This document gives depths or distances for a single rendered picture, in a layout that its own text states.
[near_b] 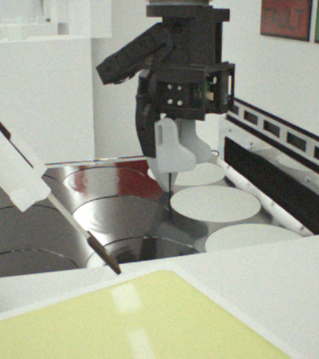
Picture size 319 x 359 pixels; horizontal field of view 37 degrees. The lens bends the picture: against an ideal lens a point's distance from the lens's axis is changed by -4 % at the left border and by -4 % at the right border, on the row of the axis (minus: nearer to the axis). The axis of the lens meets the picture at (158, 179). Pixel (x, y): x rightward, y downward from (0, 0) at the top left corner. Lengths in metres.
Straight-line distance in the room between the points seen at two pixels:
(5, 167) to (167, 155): 0.34
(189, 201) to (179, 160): 0.05
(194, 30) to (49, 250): 0.26
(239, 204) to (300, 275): 0.26
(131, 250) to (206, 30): 0.22
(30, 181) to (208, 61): 0.31
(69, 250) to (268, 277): 0.22
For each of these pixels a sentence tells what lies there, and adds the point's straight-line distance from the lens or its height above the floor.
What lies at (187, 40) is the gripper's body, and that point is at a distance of 0.51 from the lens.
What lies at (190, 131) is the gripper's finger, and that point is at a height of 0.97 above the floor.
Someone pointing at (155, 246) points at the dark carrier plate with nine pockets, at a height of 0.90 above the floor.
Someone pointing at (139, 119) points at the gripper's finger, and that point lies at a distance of 0.52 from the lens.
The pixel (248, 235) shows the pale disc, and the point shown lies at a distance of 0.48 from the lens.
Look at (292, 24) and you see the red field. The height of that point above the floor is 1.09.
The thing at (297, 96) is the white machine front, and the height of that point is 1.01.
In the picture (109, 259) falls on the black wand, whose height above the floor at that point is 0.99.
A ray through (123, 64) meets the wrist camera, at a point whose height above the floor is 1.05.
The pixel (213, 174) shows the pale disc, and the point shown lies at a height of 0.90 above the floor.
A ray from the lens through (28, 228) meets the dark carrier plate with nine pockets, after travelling 0.50.
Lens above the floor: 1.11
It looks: 20 degrees down
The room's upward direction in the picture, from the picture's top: straight up
